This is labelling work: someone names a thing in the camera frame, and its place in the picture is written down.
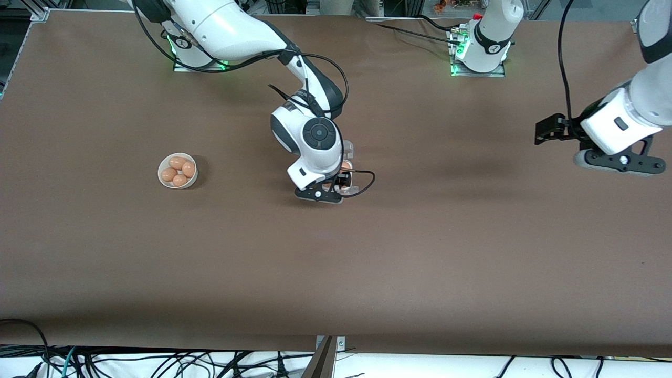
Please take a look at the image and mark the white round bowl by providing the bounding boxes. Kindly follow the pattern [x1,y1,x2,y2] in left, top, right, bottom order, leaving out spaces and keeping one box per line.
[157,153,198,189]

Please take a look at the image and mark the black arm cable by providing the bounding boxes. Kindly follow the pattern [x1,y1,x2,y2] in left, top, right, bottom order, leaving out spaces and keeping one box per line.
[558,0,578,127]
[131,0,376,198]

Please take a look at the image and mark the long black base cable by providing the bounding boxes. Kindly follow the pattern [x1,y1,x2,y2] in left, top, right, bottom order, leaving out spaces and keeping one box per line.
[366,20,464,45]

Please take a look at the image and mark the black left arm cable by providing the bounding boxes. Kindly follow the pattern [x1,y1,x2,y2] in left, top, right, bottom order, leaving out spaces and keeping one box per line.
[558,0,578,127]

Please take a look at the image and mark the teal floor cable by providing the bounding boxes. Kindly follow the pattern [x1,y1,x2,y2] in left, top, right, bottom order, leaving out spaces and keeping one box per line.
[59,346,77,378]

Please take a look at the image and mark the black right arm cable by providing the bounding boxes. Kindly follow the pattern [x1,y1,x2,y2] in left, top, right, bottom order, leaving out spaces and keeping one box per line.
[131,0,376,198]

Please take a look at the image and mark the black left camera mount bracket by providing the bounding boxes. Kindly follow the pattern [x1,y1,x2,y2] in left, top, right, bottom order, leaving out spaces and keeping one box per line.
[587,135,667,176]

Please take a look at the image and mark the aluminium frame corner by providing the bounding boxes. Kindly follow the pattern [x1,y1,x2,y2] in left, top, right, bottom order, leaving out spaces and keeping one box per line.
[29,0,54,22]

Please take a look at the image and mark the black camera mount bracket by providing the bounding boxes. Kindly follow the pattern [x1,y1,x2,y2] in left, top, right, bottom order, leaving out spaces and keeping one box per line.
[293,184,343,205]
[587,135,667,176]

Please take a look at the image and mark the black looped floor cable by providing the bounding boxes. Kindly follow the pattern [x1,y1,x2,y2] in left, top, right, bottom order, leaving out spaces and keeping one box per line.
[0,318,51,378]

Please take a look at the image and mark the black right camera mount bracket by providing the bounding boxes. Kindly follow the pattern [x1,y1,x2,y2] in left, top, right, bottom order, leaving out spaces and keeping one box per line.
[293,184,343,205]

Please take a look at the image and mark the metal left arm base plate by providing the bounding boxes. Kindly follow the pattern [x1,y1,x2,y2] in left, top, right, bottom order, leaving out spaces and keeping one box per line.
[450,57,506,78]

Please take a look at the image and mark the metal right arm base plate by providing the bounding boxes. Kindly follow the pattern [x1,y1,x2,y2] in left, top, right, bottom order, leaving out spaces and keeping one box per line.
[173,50,230,73]

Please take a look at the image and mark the short black base cable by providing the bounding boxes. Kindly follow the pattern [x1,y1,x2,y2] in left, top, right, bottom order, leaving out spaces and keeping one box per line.
[416,15,461,31]

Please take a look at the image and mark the clear plastic egg box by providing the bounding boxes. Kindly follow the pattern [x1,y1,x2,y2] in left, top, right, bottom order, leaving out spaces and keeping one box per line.
[321,140,359,197]

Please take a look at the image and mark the dark grey camera pole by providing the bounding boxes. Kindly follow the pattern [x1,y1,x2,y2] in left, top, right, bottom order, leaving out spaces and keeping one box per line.
[301,336,337,378]

